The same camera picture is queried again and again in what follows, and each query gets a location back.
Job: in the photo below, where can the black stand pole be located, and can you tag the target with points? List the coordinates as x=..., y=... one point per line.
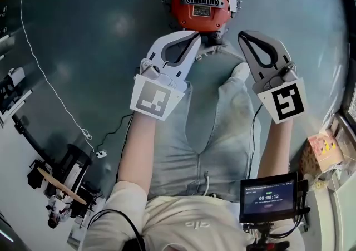
x=30, y=138

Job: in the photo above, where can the wooden stick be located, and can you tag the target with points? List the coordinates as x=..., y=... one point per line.
x=62, y=186

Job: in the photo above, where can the person's cream shirt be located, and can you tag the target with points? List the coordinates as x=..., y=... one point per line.
x=178, y=225

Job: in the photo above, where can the patterned cardboard box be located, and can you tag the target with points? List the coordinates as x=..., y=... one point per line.
x=324, y=149

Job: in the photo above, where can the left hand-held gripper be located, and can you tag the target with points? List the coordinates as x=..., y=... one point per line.
x=151, y=99

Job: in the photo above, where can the white plug adapter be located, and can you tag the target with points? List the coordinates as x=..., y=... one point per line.
x=100, y=154

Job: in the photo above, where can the person's legs in jeans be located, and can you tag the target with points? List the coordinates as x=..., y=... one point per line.
x=200, y=122

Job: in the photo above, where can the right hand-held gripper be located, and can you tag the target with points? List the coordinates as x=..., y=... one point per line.
x=286, y=102

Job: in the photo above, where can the black monitor mount rig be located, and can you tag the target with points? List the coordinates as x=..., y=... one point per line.
x=264, y=237

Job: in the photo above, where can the white frame equipment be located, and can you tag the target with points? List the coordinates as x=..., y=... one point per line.
x=12, y=91

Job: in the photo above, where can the person's left forearm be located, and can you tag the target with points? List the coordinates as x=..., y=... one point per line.
x=137, y=149

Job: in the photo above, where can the person's white shoe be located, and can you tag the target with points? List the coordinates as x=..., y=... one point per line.
x=241, y=71

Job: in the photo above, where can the black monitor screen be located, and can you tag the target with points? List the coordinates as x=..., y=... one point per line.
x=268, y=197

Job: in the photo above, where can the person's right forearm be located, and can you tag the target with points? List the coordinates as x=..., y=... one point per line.
x=275, y=147

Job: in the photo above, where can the white cabinet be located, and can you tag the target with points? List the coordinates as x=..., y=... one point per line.
x=336, y=211

